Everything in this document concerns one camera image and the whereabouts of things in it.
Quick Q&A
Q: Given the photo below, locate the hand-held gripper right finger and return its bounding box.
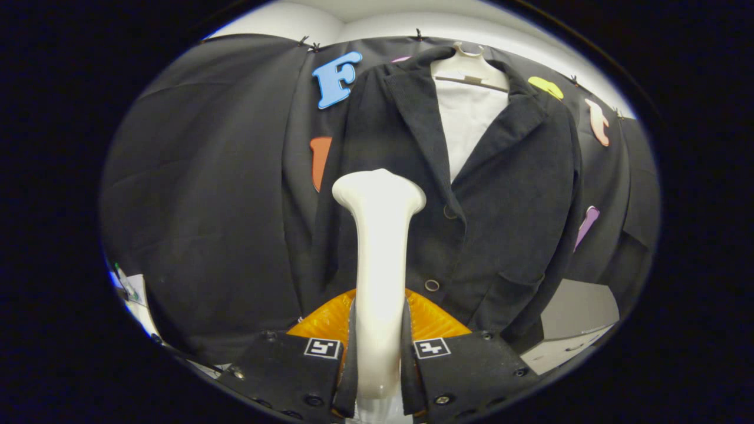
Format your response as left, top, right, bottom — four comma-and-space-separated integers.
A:
402, 289, 541, 423

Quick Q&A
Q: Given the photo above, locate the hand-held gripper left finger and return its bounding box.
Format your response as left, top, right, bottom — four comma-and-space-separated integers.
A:
215, 289, 358, 424

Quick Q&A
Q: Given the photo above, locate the white garment steamer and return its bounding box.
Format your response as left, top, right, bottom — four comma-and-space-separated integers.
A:
332, 168, 427, 424

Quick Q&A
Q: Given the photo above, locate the black suit jacket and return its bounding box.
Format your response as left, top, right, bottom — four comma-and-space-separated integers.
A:
282, 46, 585, 345

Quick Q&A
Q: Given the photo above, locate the beige cabinet drawer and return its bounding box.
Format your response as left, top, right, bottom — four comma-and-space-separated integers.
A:
520, 326, 614, 376

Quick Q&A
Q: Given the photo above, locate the grey cabinet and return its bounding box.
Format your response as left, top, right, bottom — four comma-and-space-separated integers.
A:
518, 278, 620, 376

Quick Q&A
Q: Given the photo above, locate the black backdrop cloth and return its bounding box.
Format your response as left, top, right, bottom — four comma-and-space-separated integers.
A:
99, 32, 660, 366

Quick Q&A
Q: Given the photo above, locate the white dress form mannequin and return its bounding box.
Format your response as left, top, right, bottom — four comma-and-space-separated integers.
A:
430, 41, 511, 184

